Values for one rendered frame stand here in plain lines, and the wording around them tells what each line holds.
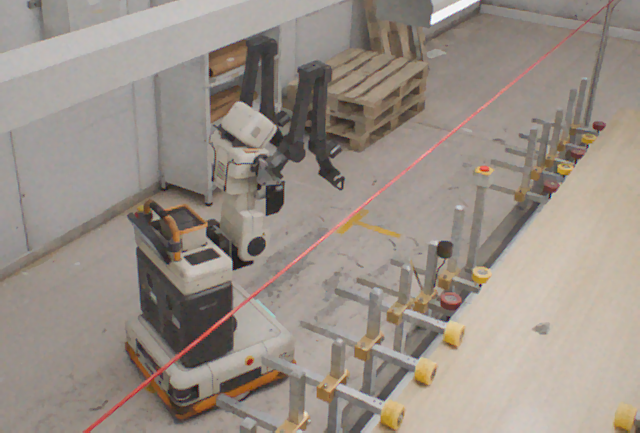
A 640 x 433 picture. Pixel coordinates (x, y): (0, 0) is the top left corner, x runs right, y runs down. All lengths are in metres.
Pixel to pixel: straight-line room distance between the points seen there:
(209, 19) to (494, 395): 2.06
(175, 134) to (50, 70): 4.84
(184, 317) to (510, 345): 1.43
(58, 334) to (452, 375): 2.43
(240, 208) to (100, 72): 2.89
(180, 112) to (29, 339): 1.88
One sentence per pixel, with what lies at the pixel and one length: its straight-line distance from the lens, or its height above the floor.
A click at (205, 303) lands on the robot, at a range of 3.64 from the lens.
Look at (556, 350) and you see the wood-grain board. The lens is 3.09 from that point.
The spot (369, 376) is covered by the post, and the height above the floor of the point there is 0.80.
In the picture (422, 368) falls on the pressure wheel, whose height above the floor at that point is 0.97.
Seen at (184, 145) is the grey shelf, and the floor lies 0.42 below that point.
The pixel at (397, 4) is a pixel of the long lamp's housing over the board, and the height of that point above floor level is 2.34.
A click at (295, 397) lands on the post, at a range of 2.47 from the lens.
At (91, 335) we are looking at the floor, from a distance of 4.56.
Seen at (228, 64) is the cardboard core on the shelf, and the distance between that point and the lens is 5.57.
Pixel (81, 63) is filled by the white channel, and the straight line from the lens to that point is 0.86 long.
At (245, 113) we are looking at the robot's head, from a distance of 3.61.
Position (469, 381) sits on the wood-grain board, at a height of 0.90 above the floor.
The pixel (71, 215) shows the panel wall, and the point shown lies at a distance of 5.37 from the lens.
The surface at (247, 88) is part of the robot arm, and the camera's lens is 3.84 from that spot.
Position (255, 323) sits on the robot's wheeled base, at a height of 0.28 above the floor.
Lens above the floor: 2.72
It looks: 27 degrees down
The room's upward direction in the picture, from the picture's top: 2 degrees clockwise
